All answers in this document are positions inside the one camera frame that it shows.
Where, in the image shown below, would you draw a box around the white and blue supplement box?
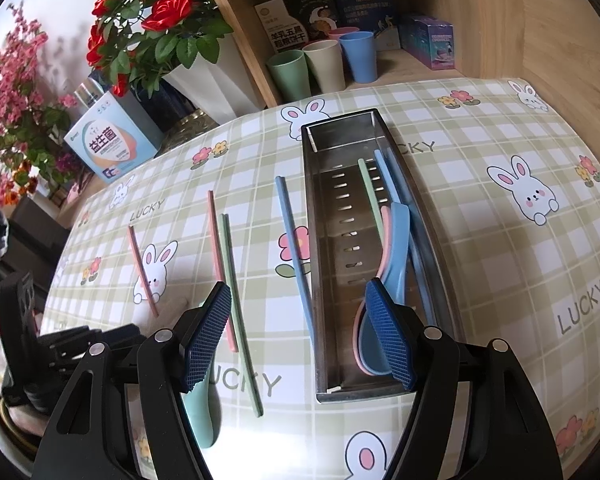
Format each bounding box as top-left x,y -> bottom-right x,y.
64,91 -> 163,184

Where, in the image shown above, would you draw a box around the dark blue picture box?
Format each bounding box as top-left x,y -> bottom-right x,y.
332,0 -> 402,52

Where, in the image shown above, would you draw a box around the stainless steel utensil holder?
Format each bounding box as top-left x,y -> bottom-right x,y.
300,108 -> 463,404

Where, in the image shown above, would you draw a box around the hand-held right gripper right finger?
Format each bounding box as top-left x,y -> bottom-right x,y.
365,277 -> 563,480

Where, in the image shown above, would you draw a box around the green chopstick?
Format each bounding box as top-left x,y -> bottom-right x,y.
357,158 -> 388,281
220,213 -> 264,417

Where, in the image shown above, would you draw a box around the checked rabbit print table mat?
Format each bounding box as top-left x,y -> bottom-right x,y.
30,76 -> 600,480

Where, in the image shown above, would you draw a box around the black chair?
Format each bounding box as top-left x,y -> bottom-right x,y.
7,195 -> 72,283

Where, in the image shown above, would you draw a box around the purple box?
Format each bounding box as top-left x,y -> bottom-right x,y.
399,14 -> 457,71

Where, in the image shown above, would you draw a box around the pink spoon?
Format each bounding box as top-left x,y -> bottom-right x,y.
351,205 -> 397,377

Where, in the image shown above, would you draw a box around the white and green biscuit box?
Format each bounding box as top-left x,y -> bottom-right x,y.
254,0 -> 307,54

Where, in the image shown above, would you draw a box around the white and gold round object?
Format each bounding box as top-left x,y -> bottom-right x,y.
0,391 -> 48,467

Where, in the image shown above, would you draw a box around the pink cherry blossom arrangement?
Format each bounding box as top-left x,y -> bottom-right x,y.
0,5 -> 81,207

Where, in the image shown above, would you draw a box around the box with steel cup picture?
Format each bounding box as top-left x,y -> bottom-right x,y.
75,80 -> 107,112

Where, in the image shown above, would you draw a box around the blue cup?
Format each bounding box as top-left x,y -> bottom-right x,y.
339,31 -> 379,84

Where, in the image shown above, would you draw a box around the blue chopstick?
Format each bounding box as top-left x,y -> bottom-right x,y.
275,176 -> 317,342
374,149 -> 438,328

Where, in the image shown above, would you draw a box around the beige cup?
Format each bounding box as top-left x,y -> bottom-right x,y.
302,40 -> 347,96

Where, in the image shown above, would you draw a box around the green cup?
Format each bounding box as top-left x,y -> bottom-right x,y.
266,50 -> 312,107

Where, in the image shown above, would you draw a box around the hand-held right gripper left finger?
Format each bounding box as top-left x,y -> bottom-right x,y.
32,281 -> 233,480

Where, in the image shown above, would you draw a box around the dark box with moon picture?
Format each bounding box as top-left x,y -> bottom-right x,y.
286,0 -> 339,32

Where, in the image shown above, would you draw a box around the red roses in white pot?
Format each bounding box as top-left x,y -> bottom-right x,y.
87,0 -> 267,122

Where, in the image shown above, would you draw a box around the green spoon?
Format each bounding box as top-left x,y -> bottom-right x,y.
184,372 -> 222,449

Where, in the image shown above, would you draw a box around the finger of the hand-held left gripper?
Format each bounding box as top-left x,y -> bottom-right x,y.
92,323 -> 143,348
37,326 -> 95,372

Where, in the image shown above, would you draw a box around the blue spoon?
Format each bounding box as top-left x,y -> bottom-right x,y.
357,202 -> 412,368

